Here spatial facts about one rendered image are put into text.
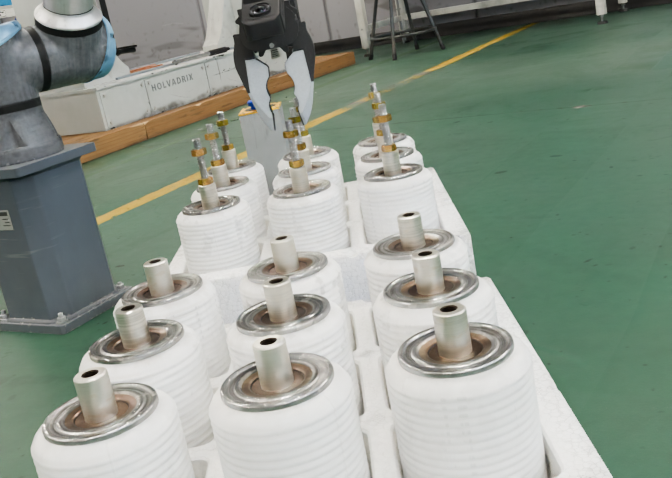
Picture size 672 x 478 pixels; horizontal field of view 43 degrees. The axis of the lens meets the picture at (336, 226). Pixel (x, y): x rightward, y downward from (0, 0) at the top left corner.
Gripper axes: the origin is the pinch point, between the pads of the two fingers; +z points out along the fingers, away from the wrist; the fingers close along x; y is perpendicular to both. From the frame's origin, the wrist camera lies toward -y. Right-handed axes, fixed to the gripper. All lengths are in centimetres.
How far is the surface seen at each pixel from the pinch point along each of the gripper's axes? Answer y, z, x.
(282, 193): -0.6, 9.2, 2.4
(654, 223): 37, 35, -56
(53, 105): 264, 13, 124
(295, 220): -4.0, 12.0, 1.1
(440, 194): 13.5, 16.6, -18.2
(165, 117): 274, 28, 79
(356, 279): -7.0, 19.9, -5.1
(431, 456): -57, 14, -10
